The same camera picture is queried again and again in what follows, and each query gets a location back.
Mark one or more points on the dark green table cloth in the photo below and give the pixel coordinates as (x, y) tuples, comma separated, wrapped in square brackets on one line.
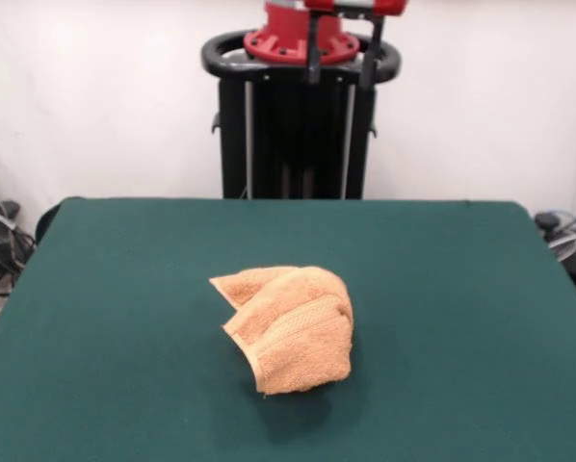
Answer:
[(124, 313)]

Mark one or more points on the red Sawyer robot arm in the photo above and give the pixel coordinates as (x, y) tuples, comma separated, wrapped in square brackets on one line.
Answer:
[(288, 29)]

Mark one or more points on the orange terry towel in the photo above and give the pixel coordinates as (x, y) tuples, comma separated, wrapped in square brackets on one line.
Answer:
[(297, 337)]

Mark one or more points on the black plug block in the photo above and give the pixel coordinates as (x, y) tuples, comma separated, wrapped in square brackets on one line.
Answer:
[(8, 208)]

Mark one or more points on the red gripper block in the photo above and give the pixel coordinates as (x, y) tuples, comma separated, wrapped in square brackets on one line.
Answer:
[(389, 7)]

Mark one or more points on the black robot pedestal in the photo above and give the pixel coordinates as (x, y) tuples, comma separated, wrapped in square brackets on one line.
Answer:
[(293, 144)]

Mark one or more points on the small black device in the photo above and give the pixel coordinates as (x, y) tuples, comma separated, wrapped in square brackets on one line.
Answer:
[(548, 220)]

